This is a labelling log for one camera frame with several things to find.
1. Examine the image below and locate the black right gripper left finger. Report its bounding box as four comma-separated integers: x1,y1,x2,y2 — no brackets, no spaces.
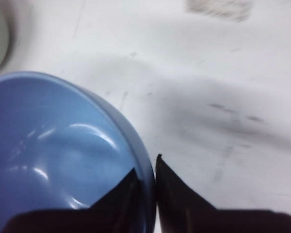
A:
2,169,141,233

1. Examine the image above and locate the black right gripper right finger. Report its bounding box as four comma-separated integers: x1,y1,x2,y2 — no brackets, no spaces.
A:
155,154,291,233

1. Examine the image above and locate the light blue bowl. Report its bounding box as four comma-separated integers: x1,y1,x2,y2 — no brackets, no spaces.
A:
0,71,156,233

